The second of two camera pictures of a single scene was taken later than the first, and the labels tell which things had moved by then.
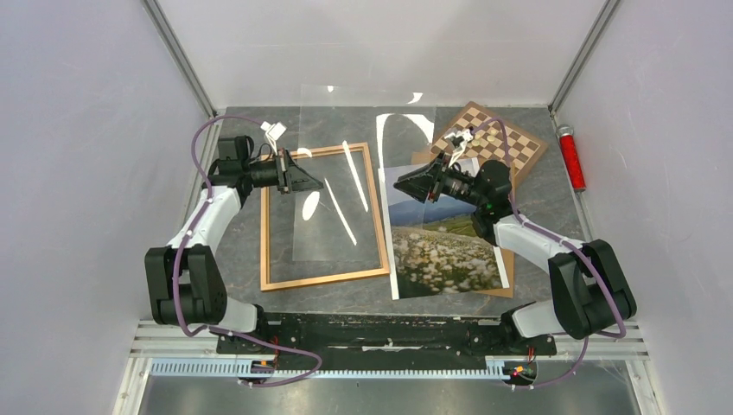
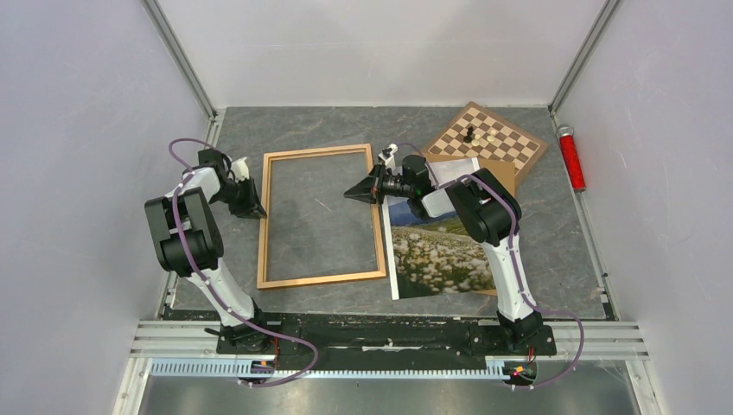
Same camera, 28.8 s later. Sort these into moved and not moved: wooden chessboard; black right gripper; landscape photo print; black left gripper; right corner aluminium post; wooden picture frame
Moved: black left gripper; black right gripper
Not moved: wooden picture frame; landscape photo print; right corner aluminium post; wooden chessboard
